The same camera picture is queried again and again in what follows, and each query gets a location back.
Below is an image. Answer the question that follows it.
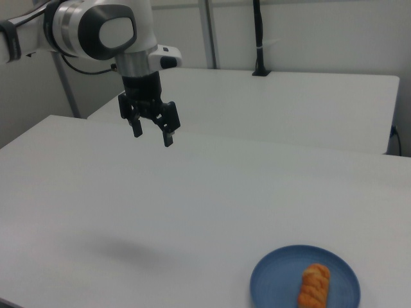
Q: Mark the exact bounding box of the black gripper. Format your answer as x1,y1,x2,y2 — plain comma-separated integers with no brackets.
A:
118,72,181,148

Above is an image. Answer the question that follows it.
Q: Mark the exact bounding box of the orange twisted bread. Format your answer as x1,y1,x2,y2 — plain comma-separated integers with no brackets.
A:
297,263,331,308

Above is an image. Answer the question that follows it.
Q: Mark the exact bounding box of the white side table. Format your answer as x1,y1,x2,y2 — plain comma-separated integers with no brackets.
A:
87,67,401,156

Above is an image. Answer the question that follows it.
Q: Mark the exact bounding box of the blue round plate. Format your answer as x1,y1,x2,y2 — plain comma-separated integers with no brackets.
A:
249,244,362,308

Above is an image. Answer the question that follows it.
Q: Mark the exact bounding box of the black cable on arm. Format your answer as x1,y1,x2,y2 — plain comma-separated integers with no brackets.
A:
58,53,120,75

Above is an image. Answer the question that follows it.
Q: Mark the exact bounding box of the grey metal frame post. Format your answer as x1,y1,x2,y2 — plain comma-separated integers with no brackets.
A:
50,53,82,119

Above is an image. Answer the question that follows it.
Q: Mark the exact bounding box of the white partition frame post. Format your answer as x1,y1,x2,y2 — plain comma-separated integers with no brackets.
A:
198,0,222,70

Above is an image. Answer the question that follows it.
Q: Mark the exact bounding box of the black camera pole with clamp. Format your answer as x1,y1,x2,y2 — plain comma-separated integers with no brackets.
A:
251,0,273,78

